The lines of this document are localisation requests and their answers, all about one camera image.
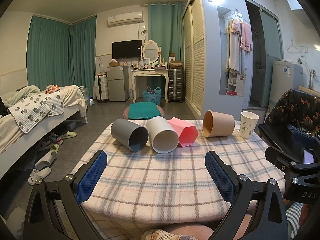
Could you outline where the brown cardboard cup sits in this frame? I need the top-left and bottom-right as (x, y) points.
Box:
(202, 110), (235, 138)

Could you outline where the white floral paper cup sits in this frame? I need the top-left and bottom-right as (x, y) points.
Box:
(239, 111), (259, 139)

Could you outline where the grey plastic cup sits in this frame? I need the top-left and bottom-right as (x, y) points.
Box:
(111, 119), (149, 152)

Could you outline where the white plastic cup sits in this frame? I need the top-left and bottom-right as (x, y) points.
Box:
(146, 116), (179, 154)

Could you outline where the pink hexagonal cup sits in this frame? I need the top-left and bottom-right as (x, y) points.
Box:
(168, 117), (199, 147)

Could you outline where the white slipper near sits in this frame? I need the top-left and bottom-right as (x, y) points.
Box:
(28, 167), (52, 186)

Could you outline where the white slipper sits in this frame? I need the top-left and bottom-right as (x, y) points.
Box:
(28, 167), (52, 186)
(34, 150), (57, 170)

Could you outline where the white slipper far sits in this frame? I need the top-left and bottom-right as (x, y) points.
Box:
(34, 150), (57, 170)

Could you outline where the floral black chair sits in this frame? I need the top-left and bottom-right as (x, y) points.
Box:
(264, 89), (320, 137)

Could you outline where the green slipper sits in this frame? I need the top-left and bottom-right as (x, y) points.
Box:
(60, 131), (77, 140)

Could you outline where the plaid tablecloth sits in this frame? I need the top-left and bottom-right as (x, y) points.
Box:
(79, 120), (285, 239)

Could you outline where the bed with blankets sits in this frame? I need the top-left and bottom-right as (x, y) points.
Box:
(1, 85), (87, 177)

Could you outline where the white washing machine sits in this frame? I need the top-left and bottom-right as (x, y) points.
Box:
(268, 61), (303, 110)

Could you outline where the floral quilted mat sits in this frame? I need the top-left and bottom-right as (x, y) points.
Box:
(9, 92), (64, 134)

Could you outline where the water bottle jug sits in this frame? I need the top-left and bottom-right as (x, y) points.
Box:
(79, 86), (90, 106)

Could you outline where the white striped suitcase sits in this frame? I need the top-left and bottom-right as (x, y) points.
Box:
(94, 74), (109, 101)

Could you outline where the teal cushion stool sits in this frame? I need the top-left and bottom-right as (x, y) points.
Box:
(123, 102), (165, 120)

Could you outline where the silver mini fridge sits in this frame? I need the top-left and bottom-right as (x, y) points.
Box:
(107, 66), (129, 102)

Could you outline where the blue laundry basket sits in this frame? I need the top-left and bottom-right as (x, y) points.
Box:
(143, 86), (162, 105)

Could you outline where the white hanging towel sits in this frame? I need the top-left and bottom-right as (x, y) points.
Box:
(226, 19), (241, 74)

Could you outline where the white dressing table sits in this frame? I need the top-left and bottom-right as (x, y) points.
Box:
(131, 69), (169, 103)

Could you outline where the green curtain left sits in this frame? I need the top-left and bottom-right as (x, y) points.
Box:
(26, 16), (97, 96)

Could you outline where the green curtain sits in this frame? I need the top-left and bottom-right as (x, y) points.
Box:
(147, 2), (185, 91)
(26, 16), (97, 96)

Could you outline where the pink hanging towel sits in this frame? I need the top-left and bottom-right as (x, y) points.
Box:
(231, 18), (252, 51)

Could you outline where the white sliding wardrobe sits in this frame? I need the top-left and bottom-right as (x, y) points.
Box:
(183, 0), (253, 120)

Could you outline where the black silver suitcase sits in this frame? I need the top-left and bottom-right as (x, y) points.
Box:
(168, 68), (184, 102)

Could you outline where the oval vanity mirror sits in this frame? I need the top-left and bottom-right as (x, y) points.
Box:
(142, 40), (161, 64)

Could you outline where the white air conditioner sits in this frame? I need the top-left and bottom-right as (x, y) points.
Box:
(107, 11), (143, 27)

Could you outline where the green curtain centre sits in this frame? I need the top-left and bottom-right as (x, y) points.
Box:
(147, 2), (185, 91)

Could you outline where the black wall television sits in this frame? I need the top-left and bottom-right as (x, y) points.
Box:
(112, 40), (142, 60)

